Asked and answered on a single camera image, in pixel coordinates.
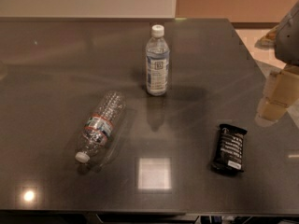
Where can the black rxbar chocolate wrapper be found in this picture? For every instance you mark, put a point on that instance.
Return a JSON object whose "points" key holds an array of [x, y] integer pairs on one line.
{"points": [[229, 151]]}

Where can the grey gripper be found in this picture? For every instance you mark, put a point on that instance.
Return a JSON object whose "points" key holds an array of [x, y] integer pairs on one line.
{"points": [[289, 39]]}

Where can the clear empty plastic bottle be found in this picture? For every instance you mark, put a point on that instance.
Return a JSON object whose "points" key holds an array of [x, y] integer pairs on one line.
{"points": [[100, 126]]}

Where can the blue label water bottle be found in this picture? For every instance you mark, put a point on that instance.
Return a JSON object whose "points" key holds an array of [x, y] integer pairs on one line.
{"points": [[157, 62]]}

